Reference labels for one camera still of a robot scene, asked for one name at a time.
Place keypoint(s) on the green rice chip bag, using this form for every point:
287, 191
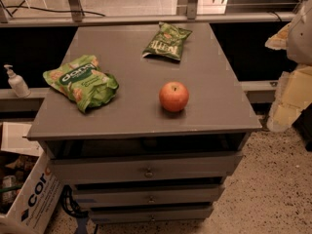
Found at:
83, 82

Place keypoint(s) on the grey drawer cabinet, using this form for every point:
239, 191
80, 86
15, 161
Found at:
132, 160

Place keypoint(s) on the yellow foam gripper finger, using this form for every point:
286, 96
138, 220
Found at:
279, 40
293, 95

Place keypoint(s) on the red apple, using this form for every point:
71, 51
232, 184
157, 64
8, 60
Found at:
173, 96

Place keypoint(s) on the green jalapeno chip bag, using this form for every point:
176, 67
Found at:
167, 42

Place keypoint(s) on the white pump bottle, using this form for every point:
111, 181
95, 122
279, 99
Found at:
17, 83

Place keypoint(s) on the white cardboard box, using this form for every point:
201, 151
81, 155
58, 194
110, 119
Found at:
29, 190

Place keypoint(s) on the metal window frame rail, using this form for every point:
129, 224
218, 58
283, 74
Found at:
98, 12

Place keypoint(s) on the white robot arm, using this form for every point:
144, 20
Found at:
299, 43

